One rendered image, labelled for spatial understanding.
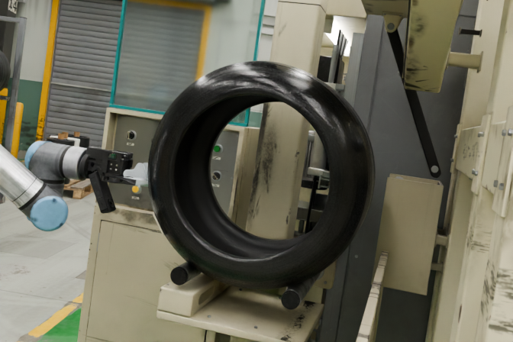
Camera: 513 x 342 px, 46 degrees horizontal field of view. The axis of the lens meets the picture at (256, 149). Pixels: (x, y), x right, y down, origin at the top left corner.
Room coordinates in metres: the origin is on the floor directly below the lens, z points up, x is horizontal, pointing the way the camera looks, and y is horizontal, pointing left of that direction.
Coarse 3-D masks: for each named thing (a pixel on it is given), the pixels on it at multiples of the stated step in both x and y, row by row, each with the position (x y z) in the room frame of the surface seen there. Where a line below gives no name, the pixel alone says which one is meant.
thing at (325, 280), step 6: (336, 264) 1.73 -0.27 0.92; (324, 270) 1.72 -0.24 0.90; (330, 270) 1.72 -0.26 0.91; (318, 276) 1.72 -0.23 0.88; (324, 276) 1.72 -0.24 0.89; (330, 276) 1.71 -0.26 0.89; (318, 282) 1.72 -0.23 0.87; (324, 282) 1.71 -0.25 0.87; (330, 282) 1.71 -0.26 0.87; (324, 288) 1.72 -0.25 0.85; (330, 288) 1.71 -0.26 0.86
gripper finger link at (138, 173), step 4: (140, 164) 1.59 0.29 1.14; (136, 168) 1.59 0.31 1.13; (140, 168) 1.59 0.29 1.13; (144, 168) 1.59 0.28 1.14; (124, 172) 1.60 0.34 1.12; (128, 172) 1.60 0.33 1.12; (132, 172) 1.59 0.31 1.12; (136, 172) 1.59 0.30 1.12; (140, 172) 1.59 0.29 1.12; (144, 172) 1.59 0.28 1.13; (124, 176) 1.59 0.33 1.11; (132, 176) 1.59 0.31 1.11; (136, 176) 1.59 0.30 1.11; (140, 176) 1.59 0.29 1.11; (144, 176) 1.59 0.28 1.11; (140, 180) 1.58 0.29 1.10; (144, 180) 1.58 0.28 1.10; (136, 184) 1.58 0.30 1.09; (140, 184) 1.58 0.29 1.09; (144, 184) 1.58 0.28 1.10
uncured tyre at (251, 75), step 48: (192, 96) 1.46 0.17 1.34; (240, 96) 1.70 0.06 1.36; (288, 96) 1.40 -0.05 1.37; (336, 96) 1.42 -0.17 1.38; (192, 144) 1.72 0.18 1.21; (336, 144) 1.37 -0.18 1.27; (192, 192) 1.72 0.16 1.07; (336, 192) 1.37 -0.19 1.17; (192, 240) 1.45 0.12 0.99; (240, 240) 1.69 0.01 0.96; (288, 240) 1.66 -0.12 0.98; (336, 240) 1.38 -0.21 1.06
